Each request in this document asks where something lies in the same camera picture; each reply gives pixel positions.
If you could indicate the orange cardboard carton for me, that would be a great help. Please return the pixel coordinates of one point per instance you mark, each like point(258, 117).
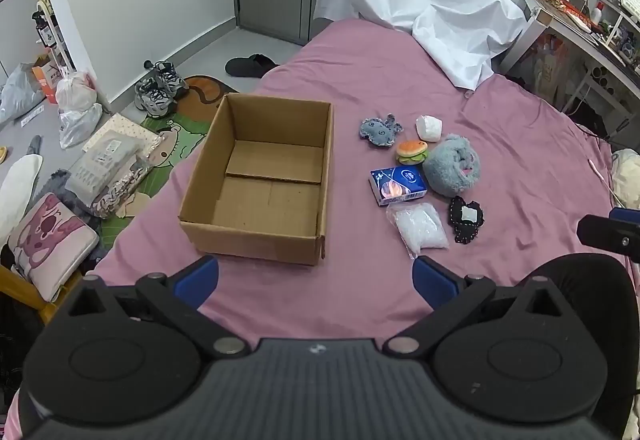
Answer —
point(46, 77)

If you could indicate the grey plastic bag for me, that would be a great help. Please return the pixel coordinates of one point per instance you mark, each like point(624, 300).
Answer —
point(17, 92)

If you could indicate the clear white plastic bag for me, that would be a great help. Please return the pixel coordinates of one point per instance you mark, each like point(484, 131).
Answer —
point(80, 125)

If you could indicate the green cartoon rug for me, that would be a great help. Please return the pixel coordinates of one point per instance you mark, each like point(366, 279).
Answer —
point(177, 132)

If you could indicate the black slipper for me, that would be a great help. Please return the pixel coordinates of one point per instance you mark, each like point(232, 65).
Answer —
point(247, 66)

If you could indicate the cream pillow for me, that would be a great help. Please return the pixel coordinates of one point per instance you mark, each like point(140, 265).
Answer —
point(627, 177)

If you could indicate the white long cushion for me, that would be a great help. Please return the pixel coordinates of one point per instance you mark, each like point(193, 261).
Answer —
point(17, 190)

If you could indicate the white desk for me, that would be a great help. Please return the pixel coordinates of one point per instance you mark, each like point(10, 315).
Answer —
point(540, 27)

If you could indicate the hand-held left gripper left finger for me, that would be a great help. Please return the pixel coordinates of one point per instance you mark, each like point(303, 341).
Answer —
point(197, 280)

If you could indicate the grey wrapped package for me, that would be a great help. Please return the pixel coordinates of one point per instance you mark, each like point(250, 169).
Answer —
point(100, 167)

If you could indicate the blue tissue packet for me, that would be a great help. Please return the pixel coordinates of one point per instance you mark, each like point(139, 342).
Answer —
point(397, 185)

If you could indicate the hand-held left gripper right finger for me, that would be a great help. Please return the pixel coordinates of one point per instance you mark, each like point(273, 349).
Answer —
point(435, 281)

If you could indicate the beige patterned parcel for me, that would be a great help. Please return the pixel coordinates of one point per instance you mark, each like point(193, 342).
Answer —
point(127, 126)

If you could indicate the pink cartoon cushion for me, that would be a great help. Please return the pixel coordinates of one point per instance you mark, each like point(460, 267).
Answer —
point(47, 240)

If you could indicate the grey black sneaker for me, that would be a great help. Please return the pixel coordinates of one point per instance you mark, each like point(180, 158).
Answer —
point(152, 100)
point(170, 77)

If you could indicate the white red plastic bag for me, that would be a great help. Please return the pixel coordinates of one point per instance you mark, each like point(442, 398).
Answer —
point(75, 90)

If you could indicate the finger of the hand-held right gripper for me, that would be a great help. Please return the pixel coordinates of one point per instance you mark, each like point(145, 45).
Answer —
point(602, 231)

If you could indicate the brown cardboard box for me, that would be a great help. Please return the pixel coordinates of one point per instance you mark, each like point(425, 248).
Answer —
point(255, 240)

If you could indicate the silver foil package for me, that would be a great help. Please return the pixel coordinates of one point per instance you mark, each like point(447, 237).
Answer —
point(122, 192)

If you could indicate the white bottle red cap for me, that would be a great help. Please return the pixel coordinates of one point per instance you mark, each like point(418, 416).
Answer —
point(597, 15)

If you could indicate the blue-grey plush toy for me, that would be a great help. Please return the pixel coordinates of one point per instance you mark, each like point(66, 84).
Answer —
point(377, 131)

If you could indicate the grey fluffy plush toy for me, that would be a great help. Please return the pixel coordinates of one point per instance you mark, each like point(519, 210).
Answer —
point(450, 165)

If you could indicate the hamburger plush toy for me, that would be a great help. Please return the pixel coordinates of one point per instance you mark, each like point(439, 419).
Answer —
point(412, 152)

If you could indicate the yellow wooden frame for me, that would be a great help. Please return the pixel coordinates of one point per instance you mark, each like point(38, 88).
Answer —
point(20, 292)

